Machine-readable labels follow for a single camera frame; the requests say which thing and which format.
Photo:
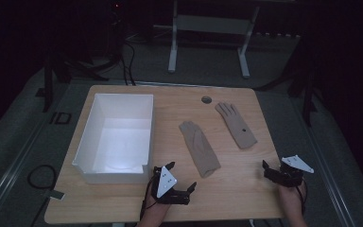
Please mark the beige glove with black dot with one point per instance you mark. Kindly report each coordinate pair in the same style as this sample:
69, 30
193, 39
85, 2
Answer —
237, 129

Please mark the power strip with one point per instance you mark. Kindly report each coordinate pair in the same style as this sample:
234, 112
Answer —
277, 34

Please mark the person's right hand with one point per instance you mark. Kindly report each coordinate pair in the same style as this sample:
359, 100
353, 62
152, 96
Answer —
291, 198

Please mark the white desk frame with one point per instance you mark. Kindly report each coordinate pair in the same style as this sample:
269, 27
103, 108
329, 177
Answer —
211, 23

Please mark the grey table grommet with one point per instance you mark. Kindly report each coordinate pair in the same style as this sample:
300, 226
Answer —
206, 100

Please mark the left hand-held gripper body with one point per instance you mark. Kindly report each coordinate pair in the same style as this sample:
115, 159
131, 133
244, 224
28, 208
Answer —
166, 183

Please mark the person's left hand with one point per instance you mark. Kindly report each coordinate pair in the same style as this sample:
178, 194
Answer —
157, 208

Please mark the dark stand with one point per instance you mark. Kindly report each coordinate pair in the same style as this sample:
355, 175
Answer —
308, 94

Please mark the black stand post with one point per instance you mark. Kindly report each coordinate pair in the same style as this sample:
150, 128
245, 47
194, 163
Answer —
48, 88

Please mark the white plastic box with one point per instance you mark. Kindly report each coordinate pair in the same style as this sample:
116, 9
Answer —
119, 142

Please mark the small grey tag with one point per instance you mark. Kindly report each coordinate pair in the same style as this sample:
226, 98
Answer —
56, 195

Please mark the plain beige glove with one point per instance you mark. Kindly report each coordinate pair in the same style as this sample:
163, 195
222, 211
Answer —
200, 148

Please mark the black tripod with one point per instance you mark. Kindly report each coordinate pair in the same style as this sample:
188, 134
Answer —
86, 72

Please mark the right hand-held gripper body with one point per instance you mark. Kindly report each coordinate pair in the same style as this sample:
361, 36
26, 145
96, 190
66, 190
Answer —
291, 171

